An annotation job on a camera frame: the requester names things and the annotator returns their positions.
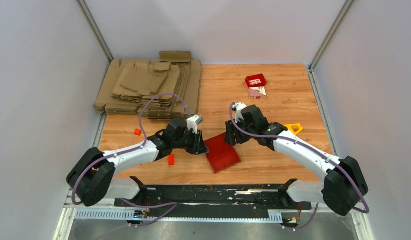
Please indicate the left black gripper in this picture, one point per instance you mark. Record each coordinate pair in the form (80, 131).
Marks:
(199, 146)

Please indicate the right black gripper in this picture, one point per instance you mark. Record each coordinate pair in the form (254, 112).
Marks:
(231, 128)

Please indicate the red paper box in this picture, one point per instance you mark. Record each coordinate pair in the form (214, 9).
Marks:
(221, 155)

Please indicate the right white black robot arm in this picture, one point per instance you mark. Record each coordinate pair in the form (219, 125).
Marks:
(342, 186)

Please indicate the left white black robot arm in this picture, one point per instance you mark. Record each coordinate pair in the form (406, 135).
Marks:
(93, 178)

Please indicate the clear card box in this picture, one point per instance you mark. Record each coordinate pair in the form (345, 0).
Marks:
(257, 92)

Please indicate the small red block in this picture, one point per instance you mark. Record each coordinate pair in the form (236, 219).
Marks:
(171, 160)

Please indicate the yellow triangular plastic piece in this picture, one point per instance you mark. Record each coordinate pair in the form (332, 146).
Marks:
(295, 128)

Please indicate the small orange cube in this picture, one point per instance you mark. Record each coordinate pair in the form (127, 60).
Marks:
(138, 132)

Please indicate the red toy brick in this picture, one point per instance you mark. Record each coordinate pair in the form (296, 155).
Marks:
(257, 80)

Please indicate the stack of flat cardboard boxes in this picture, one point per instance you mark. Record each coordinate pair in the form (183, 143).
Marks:
(168, 86)

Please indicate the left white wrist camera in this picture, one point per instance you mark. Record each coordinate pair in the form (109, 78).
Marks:
(193, 123)

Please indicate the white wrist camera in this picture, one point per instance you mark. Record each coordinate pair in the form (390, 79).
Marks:
(237, 108)
(193, 123)

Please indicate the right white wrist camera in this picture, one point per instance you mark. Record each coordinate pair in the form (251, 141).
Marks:
(237, 108)

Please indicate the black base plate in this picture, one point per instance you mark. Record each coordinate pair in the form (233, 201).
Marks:
(266, 196)

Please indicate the aluminium frame rail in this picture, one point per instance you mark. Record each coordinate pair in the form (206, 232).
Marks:
(117, 209)

